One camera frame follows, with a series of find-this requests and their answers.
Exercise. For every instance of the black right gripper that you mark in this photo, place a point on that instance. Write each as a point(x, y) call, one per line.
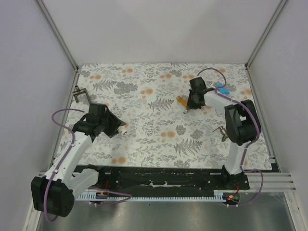
point(189, 105)

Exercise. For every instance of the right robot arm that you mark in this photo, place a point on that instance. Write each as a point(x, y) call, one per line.
point(241, 121)

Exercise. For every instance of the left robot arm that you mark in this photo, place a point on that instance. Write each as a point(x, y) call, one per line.
point(55, 192)

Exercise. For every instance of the white slotted cable duct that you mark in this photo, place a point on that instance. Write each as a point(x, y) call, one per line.
point(95, 196)

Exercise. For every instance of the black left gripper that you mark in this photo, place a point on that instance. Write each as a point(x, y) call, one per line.
point(115, 123)

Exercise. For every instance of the blue pipe tee fitting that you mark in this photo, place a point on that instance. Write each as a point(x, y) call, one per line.
point(221, 89)

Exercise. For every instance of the brushed steel faucet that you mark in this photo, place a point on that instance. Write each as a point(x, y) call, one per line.
point(223, 133)

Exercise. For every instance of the white pipe elbow fitting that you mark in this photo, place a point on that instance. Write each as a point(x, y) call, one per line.
point(122, 130)

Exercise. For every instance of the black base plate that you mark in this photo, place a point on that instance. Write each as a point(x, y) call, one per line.
point(147, 181)

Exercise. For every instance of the floral patterned table mat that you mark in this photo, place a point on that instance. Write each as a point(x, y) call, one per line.
point(160, 133)

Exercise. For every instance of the orange faucet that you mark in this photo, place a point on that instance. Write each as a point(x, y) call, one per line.
point(184, 103)

